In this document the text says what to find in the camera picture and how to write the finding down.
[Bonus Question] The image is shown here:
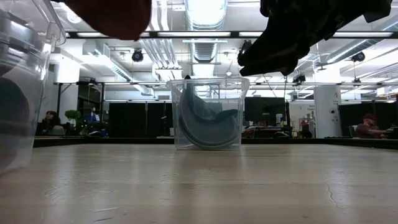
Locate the white square column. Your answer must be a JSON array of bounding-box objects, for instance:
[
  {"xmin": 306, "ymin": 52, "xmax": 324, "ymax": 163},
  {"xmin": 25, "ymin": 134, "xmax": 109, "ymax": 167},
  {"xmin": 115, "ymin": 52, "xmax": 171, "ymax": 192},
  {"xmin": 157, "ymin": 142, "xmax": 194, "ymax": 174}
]
[{"xmin": 313, "ymin": 85, "xmax": 342, "ymax": 139}]

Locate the black ceiling light rail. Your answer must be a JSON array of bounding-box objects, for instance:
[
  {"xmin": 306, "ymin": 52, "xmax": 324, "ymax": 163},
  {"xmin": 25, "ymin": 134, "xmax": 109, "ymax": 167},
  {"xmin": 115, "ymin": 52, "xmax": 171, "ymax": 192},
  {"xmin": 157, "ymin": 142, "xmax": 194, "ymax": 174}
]
[{"xmin": 65, "ymin": 30, "xmax": 398, "ymax": 39}]

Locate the black ceiling spotlight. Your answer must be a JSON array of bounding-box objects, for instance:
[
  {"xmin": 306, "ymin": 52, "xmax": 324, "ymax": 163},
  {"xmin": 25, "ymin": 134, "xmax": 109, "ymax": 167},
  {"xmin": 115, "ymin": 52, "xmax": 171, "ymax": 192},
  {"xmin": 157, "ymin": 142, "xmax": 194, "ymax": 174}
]
[
  {"xmin": 351, "ymin": 51, "xmax": 366, "ymax": 63},
  {"xmin": 131, "ymin": 48, "xmax": 144, "ymax": 63},
  {"xmin": 239, "ymin": 39, "xmax": 254, "ymax": 54}
]

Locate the silver ventilation duct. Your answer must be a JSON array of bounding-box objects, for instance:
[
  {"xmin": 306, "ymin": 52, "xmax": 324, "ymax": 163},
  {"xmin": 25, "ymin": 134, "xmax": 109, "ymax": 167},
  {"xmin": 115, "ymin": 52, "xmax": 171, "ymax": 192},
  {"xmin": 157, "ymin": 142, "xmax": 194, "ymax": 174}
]
[{"xmin": 185, "ymin": 0, "xmax": 228, "ymax": 31}]

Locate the large clear plastic container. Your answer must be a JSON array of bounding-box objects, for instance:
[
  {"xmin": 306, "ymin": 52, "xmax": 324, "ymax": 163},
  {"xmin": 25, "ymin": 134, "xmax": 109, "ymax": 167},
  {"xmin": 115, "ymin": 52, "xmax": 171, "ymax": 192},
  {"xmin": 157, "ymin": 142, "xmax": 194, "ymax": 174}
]
[{"xmin": 0, "ymin": 0, "xmax": 67, "ymax": 175}]

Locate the black computer monitor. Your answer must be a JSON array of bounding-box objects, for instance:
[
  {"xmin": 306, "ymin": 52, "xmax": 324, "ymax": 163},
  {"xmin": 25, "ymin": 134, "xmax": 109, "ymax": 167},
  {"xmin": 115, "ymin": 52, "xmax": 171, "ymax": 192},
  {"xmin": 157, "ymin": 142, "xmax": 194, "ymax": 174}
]
[{"xmin": 244, "ymin": 96, "xmax": 287, "ymax": 127}]

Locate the round green background plant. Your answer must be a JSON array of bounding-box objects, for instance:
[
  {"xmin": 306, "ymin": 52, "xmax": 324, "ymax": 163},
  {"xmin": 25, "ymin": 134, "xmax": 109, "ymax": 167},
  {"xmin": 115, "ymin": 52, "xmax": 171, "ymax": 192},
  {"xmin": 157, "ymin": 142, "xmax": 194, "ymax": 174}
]
[{"xmin": 64, "ymin": 109, "xmax": 82, "ymax": 126}]

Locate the person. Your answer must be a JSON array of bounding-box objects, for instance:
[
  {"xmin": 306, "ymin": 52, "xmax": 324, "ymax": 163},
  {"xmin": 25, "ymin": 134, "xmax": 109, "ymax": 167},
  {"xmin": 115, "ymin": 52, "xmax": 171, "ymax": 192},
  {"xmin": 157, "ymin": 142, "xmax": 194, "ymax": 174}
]
[
  {"xmin": 35, "ymin": 110, "xmax": 65, "ymax": 137},
  {"xmin": 81, "ymin": 111, "xmax": 101, "ymax": 124},
  {"xmin": 355, "ymin": 113, "xmax": 393, "ymax": 139}
]

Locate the small clear plastic container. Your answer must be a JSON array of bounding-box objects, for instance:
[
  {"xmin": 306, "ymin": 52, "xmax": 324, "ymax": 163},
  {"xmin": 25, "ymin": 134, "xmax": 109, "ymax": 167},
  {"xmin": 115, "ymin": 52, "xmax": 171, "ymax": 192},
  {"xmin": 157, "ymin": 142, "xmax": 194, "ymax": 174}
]
[{"xmin": 165, "ymin": 77, "xmax": 251, "ymax": 151}]

